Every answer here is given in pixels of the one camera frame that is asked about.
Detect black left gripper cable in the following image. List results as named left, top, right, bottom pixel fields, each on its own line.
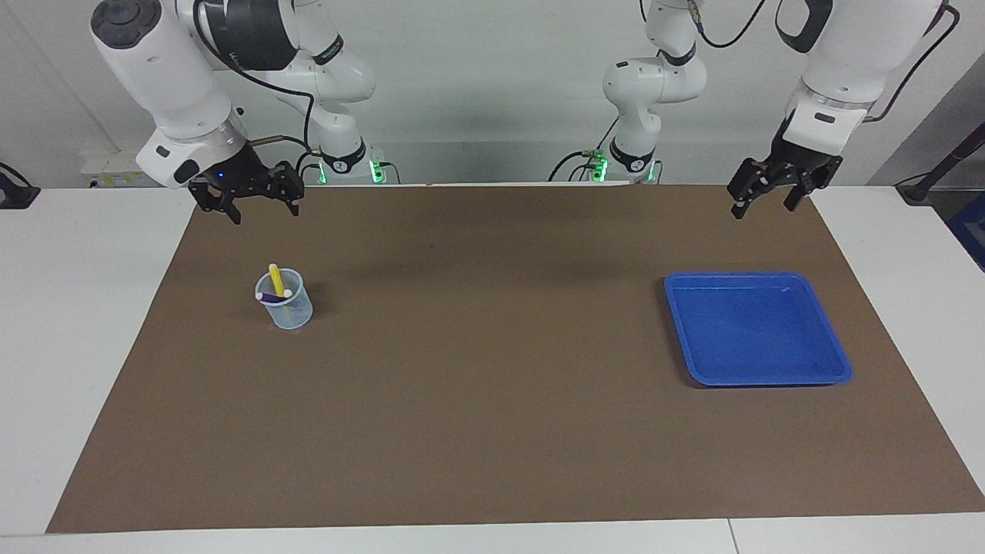
left=689, top=0, right=963, bottom=124

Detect blue crate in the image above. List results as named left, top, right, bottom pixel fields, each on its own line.
left=947, top=192, right=985, bottom=272

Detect translucent plastic cup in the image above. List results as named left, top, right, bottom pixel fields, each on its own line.
left=255, top=268, right=314, bottom=330

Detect white box with yellow label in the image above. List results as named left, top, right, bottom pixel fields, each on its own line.
left=79, top=150, right=166, bottom=189

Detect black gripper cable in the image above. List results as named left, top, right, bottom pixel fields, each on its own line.
left=192, top=0, right=318, bottom=179
left=689, top=0, right=963, bottom=124

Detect black right base cables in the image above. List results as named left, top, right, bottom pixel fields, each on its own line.
left=294, top=146, right=402, bottom=186

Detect blue plastic tray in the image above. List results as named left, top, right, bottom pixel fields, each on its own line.
left=663, top=271, right=853, bottom=387

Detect brown table mat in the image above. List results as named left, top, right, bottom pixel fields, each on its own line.
left=46, top=183, right=985, bottom=534

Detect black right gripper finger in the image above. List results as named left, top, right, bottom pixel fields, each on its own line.
left=265, top=162, right=302, bottom=216
left=190, top=185, right=243, bottom=225

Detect black stand pole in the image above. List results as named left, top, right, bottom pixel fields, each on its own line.
left=895, top=119, right=985, bottom=205

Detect black clamp mount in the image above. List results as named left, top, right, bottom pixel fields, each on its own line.
left=0, top=162, right=41, bottom=210

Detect black left base cables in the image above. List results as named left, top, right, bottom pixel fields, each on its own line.
left=548, top=112, right=619, bottom=184

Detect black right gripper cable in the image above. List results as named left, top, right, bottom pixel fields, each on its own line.
left=192, top=0, right=318, bottom=179

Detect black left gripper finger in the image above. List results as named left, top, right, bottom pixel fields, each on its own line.
left=783, top=171, right=828, bottom=212
left=727, top=159, right=774, bottom=220

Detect black base cables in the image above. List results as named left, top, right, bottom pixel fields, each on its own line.
left=294, top=146, right=402, bottom=186
left=548, top=112, right=619, bottom=184

